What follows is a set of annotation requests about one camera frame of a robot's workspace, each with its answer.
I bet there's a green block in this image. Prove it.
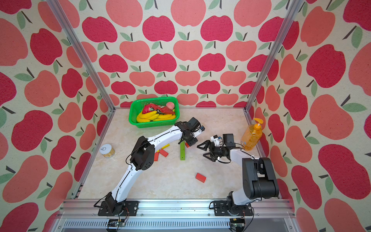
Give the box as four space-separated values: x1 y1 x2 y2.
180 141 185 153
180 150 186 160

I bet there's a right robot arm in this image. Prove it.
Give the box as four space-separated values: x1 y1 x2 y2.
197 133 279 215

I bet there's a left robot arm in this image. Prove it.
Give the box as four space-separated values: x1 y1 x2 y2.
99 118 205 213

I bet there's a pink peach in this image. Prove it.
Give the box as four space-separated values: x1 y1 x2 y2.
166 101 175 110

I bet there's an orange soap dispenser bottle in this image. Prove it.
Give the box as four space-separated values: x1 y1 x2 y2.
240 118 264 151

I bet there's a yellow banana bunch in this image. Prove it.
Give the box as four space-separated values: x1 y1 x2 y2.
136 112 176 123

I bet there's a green plastic basket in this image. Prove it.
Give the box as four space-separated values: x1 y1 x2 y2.
128 97 180 128

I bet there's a red snack bag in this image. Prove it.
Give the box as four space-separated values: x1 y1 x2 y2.
142 103 175 115

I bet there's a small tin can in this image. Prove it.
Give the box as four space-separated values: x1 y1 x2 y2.
99 144 116 158

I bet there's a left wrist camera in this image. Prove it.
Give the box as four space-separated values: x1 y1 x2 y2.
193 125 205 137

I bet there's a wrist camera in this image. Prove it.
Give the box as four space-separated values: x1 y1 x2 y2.
193 125 205 137
210 133 236 148

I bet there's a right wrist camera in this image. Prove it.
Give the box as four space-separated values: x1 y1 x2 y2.
210 133 236 148

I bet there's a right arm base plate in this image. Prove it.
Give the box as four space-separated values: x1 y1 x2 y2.
209 201 254 217

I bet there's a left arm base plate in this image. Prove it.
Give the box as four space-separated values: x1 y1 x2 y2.
98 201 139 217

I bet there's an aluminium front rail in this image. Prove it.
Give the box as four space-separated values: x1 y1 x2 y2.
50 199 301 232

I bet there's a right aluminium post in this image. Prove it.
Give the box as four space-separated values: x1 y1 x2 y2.
243 0 304 117

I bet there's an aluminium post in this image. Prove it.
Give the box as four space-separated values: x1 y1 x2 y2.
46 1 116 114
243 0 304 117

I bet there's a left aluminium post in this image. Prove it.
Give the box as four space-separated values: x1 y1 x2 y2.
46 1 116 114

